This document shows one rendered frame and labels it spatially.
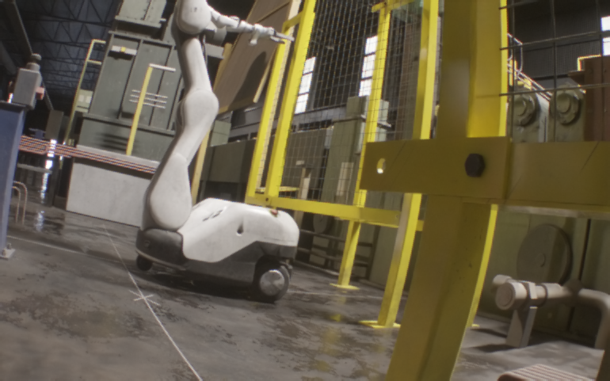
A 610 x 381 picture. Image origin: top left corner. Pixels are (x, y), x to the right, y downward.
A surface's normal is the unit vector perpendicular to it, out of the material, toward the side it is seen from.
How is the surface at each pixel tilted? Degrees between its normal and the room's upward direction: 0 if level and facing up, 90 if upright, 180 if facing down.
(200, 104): 90
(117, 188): 90
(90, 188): 90
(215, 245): 90
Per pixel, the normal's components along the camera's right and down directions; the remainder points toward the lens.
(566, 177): -0.87, -0.18
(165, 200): 0.42, 0.03
